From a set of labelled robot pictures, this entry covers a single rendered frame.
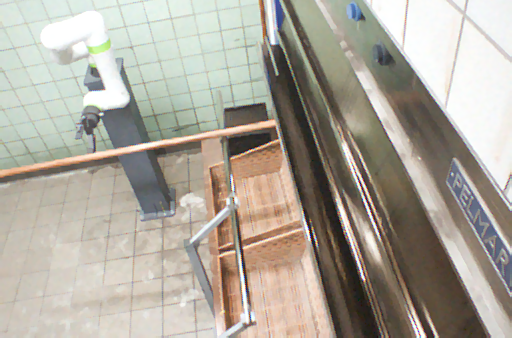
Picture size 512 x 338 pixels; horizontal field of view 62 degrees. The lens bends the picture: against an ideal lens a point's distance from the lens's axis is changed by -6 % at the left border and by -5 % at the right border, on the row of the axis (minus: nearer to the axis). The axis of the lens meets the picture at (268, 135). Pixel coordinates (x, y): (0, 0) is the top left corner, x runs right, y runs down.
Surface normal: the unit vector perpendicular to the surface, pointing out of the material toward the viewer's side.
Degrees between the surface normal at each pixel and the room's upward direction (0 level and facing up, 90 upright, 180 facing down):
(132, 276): 0
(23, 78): 90
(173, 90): 90
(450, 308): 70
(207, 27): 90
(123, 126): 90
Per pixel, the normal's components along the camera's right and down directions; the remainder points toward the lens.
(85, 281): -0.09, -0.73
